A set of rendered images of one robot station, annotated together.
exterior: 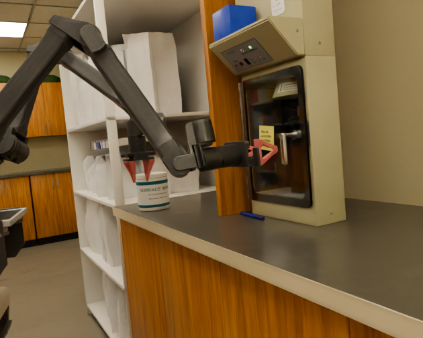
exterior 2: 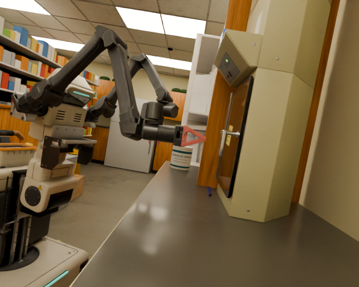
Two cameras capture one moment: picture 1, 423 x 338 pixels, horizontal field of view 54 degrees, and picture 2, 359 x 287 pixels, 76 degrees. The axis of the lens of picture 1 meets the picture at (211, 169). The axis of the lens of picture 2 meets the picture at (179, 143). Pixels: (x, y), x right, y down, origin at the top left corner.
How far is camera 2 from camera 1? 0.64 m
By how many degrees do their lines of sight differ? 30
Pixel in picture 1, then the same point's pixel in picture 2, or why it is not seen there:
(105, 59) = (113, 53)
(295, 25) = (253, 40)
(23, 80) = (74, 61)
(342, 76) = (338, 105)
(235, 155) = (168, 134)
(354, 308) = not seen: outside the picture
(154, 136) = (121, 106)
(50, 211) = not seen: hidden behind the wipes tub
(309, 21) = (270, 39)
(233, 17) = not seen: hidden behind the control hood
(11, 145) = (101, 106)
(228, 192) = (205, 169)
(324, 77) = (274, 90)
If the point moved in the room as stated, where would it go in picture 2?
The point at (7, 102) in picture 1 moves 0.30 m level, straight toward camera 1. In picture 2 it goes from (64, 72) to (1, 42)
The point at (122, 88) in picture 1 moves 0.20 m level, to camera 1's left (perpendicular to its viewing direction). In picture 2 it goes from (116, 73) to (81, 72)
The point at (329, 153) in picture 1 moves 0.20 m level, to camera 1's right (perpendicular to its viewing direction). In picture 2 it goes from (260, 158) to (337, 173)
